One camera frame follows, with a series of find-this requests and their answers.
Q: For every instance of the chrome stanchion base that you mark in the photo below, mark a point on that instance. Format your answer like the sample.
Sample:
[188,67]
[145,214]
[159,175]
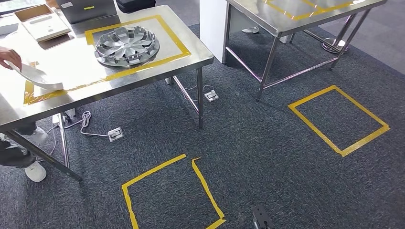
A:
[332,47]

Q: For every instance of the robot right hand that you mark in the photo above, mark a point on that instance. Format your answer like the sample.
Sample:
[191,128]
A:
[262,219]

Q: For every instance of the white curved plastic part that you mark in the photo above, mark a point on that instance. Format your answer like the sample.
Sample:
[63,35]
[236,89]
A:
[34,77]

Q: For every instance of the person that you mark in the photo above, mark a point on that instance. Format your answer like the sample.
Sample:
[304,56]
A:
[34,172]

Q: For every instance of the yellow floor tape square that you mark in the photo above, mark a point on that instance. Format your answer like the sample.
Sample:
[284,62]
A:
[152,171]
[316,131]

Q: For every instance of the steel workbench table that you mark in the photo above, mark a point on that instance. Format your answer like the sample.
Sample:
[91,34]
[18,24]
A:
[95,90]

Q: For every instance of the person's hand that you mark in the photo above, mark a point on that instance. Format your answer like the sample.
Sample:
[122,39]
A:
[9,57]

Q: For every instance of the yellow tape outline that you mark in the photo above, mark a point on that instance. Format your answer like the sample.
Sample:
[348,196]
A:
[175,37]
[296,16]

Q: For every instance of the pale shoe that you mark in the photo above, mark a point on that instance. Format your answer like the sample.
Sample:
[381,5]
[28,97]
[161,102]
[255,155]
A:
[250,30]

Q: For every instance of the black carrying case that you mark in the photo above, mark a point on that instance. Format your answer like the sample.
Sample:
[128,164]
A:
[136,4]

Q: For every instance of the white pillar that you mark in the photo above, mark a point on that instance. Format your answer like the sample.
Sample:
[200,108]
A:
[210,28]

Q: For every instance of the silver wheel hubcap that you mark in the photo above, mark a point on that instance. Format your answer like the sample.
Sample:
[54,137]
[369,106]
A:
[126,47]

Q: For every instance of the silver floor socket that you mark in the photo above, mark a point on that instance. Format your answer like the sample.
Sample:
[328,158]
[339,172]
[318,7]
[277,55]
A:
[115,134]
[211,95]

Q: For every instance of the open box white insert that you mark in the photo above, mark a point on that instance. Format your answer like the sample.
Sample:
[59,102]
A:
[47,27]

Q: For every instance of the grey laptop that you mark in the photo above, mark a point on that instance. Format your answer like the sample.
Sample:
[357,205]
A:
[85,12]

